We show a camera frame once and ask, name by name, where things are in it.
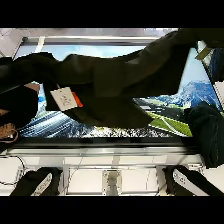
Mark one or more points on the dark green trousers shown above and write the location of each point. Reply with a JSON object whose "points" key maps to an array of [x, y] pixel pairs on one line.
{"points": [[113, 83]]}

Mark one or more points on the black garment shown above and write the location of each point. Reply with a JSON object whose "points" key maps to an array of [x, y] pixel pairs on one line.
{"points": [[208, 133]]}

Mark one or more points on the brown garment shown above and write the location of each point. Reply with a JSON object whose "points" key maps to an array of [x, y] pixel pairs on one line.
{"points": [[7, 130]]}

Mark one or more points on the white garment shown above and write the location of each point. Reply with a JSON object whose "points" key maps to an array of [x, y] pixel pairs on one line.
{"points": [[220, 95]]}

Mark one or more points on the blue garment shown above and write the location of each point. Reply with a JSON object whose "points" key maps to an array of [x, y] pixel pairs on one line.
{"points": [[217, 65]]}

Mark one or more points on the silver frame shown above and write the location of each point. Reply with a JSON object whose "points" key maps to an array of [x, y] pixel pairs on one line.
{"points": [[100, 160]]}

